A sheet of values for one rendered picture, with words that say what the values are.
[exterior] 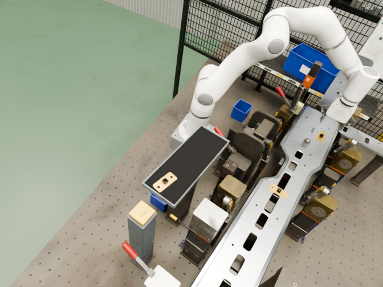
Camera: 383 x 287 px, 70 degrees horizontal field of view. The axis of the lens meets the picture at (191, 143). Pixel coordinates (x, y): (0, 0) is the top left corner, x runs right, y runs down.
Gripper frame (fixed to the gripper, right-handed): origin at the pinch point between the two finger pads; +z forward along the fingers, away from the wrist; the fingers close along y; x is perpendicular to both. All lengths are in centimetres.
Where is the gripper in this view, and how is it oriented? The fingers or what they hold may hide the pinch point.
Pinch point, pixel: (330, 124)
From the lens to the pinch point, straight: 153.0
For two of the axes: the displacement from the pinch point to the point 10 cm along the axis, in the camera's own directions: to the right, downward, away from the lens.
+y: 8.1, 5.1, -2.8
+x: 5.7, -5.8, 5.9
